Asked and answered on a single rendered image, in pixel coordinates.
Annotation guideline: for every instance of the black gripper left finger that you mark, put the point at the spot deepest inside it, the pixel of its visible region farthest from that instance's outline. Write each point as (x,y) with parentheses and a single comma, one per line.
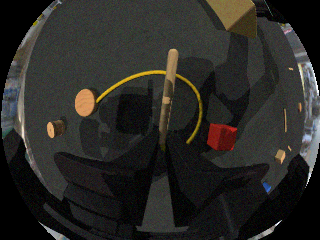
(126,178)

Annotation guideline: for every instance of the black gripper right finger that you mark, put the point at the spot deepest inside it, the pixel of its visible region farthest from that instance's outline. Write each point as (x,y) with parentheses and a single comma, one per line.
(194,181)

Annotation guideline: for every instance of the blue cylinder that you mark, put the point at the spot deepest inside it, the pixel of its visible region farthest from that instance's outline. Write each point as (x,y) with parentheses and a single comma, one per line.
(266,186)

